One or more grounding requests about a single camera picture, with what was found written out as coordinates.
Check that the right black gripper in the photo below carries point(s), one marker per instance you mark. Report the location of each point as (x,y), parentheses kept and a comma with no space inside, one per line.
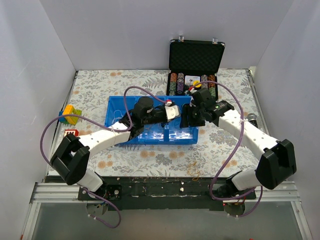
(191,116)

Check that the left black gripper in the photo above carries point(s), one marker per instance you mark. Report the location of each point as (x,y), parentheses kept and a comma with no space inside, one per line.
(160,115)

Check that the blue plastic divided bin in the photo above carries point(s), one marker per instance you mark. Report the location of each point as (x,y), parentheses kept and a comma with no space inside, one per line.
(157,134)

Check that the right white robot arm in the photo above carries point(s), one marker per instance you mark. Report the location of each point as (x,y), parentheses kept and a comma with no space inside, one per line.
(277,161)

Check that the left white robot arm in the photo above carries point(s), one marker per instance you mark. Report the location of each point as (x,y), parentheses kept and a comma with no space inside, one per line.
(71,157)

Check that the floral patterned table mat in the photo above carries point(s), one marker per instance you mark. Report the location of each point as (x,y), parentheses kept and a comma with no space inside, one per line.
(91,91)

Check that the black poker chip case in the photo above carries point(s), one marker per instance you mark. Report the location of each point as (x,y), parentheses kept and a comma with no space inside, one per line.
(190,61)

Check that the black handheld microphone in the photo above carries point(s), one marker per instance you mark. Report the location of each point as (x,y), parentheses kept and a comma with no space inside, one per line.
(252,118)

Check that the red white toy block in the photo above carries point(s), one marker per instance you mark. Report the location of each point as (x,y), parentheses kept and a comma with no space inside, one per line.
(74,132)

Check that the colourful toy brick stack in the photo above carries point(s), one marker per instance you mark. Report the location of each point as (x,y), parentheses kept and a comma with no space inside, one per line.
(69,115)

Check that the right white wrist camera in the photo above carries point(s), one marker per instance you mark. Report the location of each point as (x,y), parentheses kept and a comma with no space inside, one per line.
(193,89)

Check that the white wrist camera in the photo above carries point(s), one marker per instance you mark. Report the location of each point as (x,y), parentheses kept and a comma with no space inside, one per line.
(193,89)
(172,110)

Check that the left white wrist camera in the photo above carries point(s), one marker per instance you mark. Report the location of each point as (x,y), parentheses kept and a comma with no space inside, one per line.
(172,110)

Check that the aluminium frame rail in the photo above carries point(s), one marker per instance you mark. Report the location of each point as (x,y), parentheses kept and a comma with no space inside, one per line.
(54,193)

